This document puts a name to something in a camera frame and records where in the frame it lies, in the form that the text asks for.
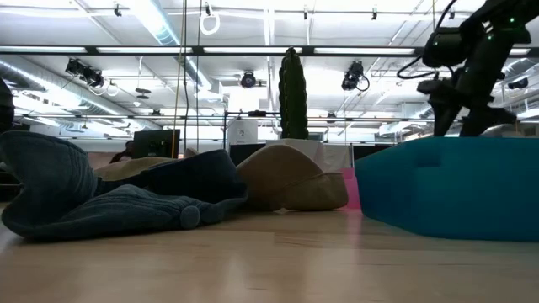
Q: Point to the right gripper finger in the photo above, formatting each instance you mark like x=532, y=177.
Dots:
x=445, y=120
x=476, y=122

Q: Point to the beige bucket hat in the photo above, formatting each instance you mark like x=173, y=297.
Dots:
x=282, y=177
x=126, y=168

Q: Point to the blue denim hat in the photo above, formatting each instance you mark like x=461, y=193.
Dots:
x=54, y=181

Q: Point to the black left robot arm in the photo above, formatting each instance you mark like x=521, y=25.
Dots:
x=5, y=109

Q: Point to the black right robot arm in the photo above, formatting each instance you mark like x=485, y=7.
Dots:
x=492, y=25

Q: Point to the black ceiling spotlight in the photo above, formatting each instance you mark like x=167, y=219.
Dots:
x=248, y=80
x=86, y=73
x=518, y=83
x=353, y=76

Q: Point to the blue tray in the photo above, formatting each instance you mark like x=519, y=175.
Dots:
x=455, y=189

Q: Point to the black partition panel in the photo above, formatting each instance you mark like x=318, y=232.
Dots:
x=375, y=151
x=246, y=153

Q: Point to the red tray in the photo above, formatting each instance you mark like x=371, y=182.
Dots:
x=351, y=189

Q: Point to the green cactus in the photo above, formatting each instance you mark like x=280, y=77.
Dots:
x=293, y=97

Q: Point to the white box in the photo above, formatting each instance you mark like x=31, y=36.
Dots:
x=242, y=132

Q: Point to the black background monitor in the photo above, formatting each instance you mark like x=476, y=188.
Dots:
x=156, y=144

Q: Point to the person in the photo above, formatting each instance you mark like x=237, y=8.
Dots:
x=124, y=155

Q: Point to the overhead light bar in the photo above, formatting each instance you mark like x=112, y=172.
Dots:
x=92, y=50

